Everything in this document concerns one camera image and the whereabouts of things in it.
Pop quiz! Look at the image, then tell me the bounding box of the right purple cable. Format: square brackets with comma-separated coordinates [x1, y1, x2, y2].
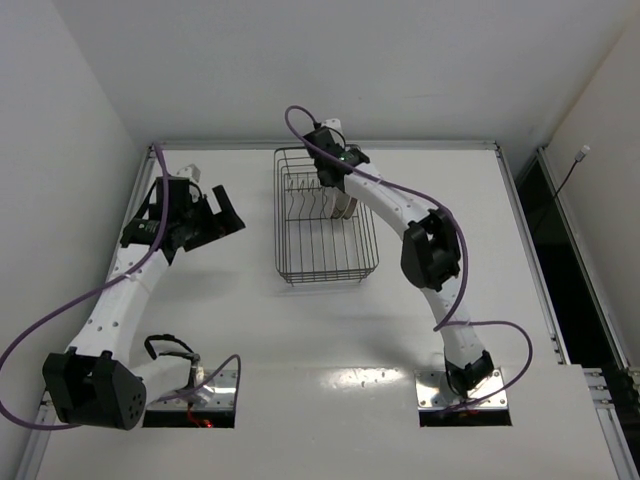
[284, 104, 534, 416]

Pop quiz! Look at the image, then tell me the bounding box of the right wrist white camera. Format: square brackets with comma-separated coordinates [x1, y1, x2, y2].
[321, 118, 346, 145]

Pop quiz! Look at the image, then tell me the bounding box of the purple cable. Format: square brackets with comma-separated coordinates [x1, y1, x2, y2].
[0, 142, 242, 432]
[284, 104, 534, 416]

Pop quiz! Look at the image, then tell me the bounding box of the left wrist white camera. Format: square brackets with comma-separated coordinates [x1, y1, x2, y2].
[176, 164, 201, 184]

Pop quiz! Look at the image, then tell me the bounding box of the white plate orange sunburst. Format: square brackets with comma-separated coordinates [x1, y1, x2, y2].
[344, 197, 357, 219]

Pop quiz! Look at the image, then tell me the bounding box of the wrist white camera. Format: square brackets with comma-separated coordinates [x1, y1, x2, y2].
[321, 118, 346, 145]
[176, 164, 201, 184]

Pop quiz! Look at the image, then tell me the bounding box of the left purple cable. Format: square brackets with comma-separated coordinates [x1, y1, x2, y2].
[0, 142, 242, 432]

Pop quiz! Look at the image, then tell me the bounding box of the grey wire dish rack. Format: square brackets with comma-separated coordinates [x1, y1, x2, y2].
[273, 147, 379, 285]

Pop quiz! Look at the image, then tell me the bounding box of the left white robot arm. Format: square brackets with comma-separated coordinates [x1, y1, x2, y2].
[43, 165, 245, 430]

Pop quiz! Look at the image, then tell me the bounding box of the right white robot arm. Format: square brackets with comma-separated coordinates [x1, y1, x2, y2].
[304, 123, 494, 399]

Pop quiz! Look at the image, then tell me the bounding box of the white plate teal rim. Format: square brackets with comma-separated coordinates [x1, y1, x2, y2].
[331, 191, 350, 219]

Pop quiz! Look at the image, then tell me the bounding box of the black wall cable white plug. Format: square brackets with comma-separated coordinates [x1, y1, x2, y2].
[552, 145, 590, 200]

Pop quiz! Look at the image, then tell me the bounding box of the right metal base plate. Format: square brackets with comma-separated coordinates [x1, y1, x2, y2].
[415, 369, 508, 412]

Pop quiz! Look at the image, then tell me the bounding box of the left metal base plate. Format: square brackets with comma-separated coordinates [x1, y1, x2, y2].
[147, 369, 237, 413]

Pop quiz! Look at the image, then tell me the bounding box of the metal base plate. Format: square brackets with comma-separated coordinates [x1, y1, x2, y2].
[415, 369, 508, 412]
[147, 369, 237, 413]

